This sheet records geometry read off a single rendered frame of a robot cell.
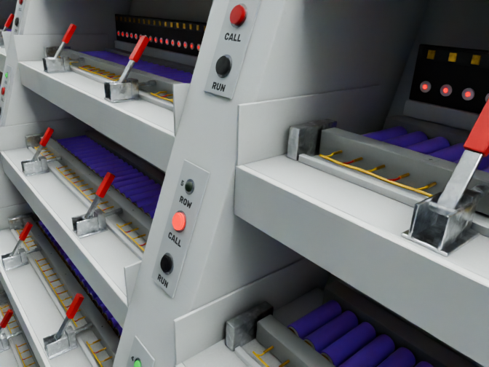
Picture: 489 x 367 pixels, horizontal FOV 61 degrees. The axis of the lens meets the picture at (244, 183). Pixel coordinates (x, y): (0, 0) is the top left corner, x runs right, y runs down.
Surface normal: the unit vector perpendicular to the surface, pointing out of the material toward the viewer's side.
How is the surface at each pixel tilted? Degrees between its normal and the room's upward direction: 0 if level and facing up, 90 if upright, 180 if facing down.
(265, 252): 90
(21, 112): 90
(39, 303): 19
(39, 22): 90
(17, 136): 90
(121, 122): 109
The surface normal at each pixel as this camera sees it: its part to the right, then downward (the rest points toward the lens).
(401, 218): 0.04, -0.92
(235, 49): -0.71, -0.10
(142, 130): -0.77, 0.22
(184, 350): 0.64, 0.32
